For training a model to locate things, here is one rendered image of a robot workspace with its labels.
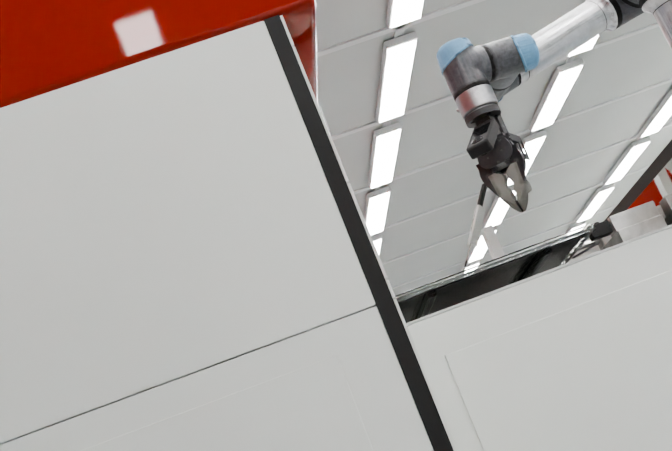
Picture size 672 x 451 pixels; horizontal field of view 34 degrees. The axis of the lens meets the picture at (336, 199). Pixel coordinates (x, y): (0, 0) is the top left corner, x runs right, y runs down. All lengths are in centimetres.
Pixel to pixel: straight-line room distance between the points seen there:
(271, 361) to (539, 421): 40
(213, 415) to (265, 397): 6
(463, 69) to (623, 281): 71
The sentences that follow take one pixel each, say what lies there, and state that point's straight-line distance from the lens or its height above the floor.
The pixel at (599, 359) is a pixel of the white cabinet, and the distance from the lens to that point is 154.
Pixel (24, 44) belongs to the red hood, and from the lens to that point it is 147.
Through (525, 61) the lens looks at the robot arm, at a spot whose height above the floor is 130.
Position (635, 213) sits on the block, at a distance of 187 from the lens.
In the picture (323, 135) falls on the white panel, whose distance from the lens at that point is 137.
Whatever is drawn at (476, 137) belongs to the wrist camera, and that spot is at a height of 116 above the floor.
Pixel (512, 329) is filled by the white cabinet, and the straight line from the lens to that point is 153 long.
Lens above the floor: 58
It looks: 17 degrees up
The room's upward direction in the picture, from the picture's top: 22 degrees counter-clockwise
